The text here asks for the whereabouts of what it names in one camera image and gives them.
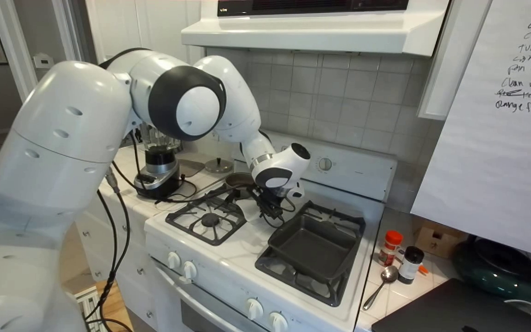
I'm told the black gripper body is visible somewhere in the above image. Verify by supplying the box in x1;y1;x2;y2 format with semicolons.
256;184;291;213

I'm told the dark grey baking tray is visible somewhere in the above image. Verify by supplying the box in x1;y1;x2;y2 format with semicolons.
267;210;367;285

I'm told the black griddle pan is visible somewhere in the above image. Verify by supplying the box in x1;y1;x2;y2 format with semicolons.
253;199;367;307

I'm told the white gas stove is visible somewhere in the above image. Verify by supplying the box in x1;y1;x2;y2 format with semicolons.
142;130;400;332

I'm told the black stove grate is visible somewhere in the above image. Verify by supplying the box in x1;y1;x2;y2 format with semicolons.
164;184;249;248

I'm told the white stove knob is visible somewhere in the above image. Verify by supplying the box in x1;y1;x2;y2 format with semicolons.
164;248;183;271
181;260;199;283
267;309;290;332
243;296;266;320

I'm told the red lid spice jar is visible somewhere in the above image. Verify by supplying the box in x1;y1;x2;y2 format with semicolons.
380;228;406;267

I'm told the glass blender jar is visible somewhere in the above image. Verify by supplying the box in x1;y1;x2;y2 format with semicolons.
140;123;183;165

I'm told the black lid spice jar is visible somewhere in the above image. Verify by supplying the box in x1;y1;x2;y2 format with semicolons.
397;243;426;285

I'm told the white range hood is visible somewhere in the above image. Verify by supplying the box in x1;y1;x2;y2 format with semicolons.
179;0;452;58

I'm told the dark green bowl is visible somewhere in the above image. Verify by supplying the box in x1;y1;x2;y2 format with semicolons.
452;237;531;304

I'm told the large handwritten paper sheet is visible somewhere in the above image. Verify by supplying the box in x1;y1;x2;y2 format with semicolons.
409;0;531;263

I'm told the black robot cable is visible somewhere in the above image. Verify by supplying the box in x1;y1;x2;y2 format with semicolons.
81;169;133;332

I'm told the white wall thermostat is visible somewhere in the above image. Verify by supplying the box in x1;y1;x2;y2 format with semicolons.
31;51;55;70

